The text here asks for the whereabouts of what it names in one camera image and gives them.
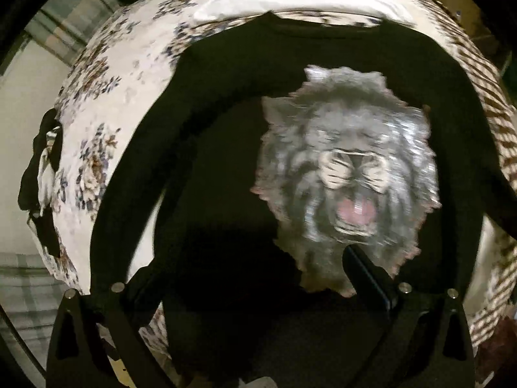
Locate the black and white garment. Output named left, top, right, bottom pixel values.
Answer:
left=17, top=109, right=63, bottom=258

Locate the black lion print sweatshirt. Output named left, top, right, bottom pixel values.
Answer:
left=90, top=13, right=516, bottom=387

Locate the plaid curtain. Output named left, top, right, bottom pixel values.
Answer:
left=1, top=0, right=118, bottom=377

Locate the floral cream bed blanket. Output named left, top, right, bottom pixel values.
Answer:
left=27, top=0, right=517, bottom=357

